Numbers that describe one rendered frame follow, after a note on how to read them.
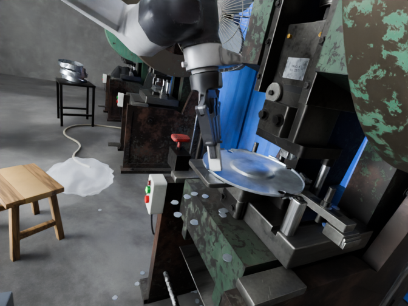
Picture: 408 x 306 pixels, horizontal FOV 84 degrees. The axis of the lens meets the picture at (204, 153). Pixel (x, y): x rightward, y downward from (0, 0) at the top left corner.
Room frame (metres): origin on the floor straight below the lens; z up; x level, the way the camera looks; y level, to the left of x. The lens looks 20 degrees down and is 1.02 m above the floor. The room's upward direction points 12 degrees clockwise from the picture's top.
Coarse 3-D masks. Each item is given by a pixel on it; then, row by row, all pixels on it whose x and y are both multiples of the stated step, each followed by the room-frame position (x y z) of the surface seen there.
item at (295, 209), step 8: (296, 200) 0.45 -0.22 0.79; (304, 200) 0.45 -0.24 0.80; (288, 208) 0.45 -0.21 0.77; (296, 208) 0.44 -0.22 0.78; (304, 208) 0.44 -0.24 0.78; (288, 216) 0.45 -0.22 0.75; (296, 216) 0.44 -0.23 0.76; (288, 224) 0.44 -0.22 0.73; (296, 224) 0.44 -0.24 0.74; (288, 232) 0.44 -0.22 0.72
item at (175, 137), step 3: (171, 135) 0.84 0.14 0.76; (174, 135) 0.84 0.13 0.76; (177, 135) 0.84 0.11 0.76; (180, 135) 0.85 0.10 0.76; (183, 135) 0.86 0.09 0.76; (186, 135) 0.87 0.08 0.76; (174, 138) 0.82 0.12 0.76; (177, 138) 0.81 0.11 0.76; (180, 138) 0.82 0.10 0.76; (183, 138) 0.83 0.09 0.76; (186, 138) 0.83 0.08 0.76; (189, 138) 0.84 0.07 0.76; (177, 141) 0.81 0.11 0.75; (180, 141) 0.82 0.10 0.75; (183, 141) 0.82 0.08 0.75; (186, 141) 0.83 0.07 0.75; (189, 141) 0.84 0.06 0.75; (177, 144) 0.85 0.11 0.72; (180, 144) 0.84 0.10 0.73; (180, 147) 0.84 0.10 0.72
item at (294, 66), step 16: (288, 32) 0.68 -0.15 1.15; (304, 32) 0.63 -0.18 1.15; (320, 32) 0.58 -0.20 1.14; (288, 48) 0.67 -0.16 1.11; (304, 48) 0.62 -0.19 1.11; (288, 64) 0.65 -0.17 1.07; (304, 64) 0.60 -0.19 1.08; (288, 80) 0.64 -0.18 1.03; (304, 80) 0.59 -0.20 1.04; (272, 96) 0.66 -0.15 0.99; (288, 96) 0.62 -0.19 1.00; (272, 112) 0.61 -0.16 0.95; (288, 112) 0.57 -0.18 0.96; (304, 112) 0.56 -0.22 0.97; (320, 112) 0.59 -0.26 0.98; (336, 112) 0.61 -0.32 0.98; (272, 128) 0.60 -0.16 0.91; (288, 128) 0.58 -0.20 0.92; (304, 128) 0.57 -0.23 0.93; (320, 128) 0.60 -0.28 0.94; (320, 144) 0.61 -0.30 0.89
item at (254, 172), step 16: (208, 160) 0.60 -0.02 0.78; (224, 160) 0.63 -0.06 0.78; (240, 160) 0.64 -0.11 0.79; (256, 160) 0.69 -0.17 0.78; (272, 160) 0.72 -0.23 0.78; (224, 176) 0.52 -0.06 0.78; (240, 176) 0.54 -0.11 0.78; (256, 176) 0.55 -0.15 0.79; (272, 176) 0.57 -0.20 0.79; (288, 176) 0.61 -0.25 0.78; (256, 192) 0.46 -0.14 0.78; (272, 192) 0.48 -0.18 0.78; (288, 192) 0.50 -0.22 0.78
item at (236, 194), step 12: (192, 168) 0.55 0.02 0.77; (204, 168) 0.55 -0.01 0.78; (204, 180) 0.49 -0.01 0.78; (216, 180) 0.49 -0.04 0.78; (228, 192) 0.59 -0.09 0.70; (240, 192) 0.55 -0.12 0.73; (252, 192) 0.55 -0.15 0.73; (228, 204) 0.58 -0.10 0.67; (240, 204) 0.54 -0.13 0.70; (240, 216) 0.55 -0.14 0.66
